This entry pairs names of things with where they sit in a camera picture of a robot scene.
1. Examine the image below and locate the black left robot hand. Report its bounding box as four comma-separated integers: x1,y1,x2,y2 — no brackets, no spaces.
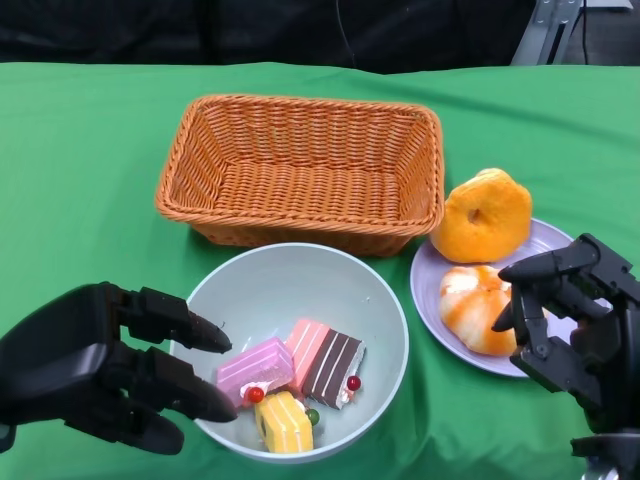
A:
0,282,239,456

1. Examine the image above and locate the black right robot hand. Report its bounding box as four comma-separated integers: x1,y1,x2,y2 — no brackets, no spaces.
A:
492,233,640,436

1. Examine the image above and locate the round orange striped bun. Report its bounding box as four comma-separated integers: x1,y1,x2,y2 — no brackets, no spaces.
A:
439,264,549,357

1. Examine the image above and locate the ring-shaped orange striped bread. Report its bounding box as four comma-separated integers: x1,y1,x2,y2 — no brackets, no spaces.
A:
430,168,534,265

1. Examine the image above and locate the pale grey-green bowl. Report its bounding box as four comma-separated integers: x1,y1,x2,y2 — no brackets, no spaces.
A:
169,243,410,466

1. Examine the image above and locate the pink striped cake slice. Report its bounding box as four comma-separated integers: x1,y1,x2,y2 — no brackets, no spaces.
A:
285,318,332,394
216,337,295,410

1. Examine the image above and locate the white round plate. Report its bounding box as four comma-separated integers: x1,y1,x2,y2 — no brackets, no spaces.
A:
409,217,614,379

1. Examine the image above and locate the yellow striped cake slice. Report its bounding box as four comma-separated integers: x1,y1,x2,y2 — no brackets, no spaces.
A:
253,391,321,455

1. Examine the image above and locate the brown striped cake slice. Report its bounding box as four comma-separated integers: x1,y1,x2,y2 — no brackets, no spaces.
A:
302,329,367,410

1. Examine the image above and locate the orange wicker basket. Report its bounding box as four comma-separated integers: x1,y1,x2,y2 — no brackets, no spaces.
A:
153,94,446,257

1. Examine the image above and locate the grey metal stand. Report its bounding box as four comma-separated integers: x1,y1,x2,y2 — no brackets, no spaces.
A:
510,0,586,66

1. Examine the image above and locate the black backdrop cloth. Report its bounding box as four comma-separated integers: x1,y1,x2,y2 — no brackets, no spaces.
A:
0,0,536,76

